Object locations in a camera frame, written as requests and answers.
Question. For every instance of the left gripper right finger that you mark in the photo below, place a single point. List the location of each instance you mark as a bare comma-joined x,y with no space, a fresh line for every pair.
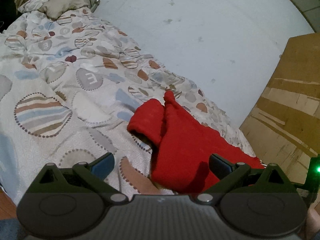
230,175

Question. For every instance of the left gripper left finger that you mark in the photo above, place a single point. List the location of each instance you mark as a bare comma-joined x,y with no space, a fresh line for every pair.
92,175

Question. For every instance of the red long-sleeve dress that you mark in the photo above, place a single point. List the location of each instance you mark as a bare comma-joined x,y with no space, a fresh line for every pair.
181,146

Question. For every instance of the patterned white duvet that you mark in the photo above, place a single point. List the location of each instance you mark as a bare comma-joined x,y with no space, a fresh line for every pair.
68,90

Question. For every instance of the beige patterned pillow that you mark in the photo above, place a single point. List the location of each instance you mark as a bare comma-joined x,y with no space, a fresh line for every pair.
53,9

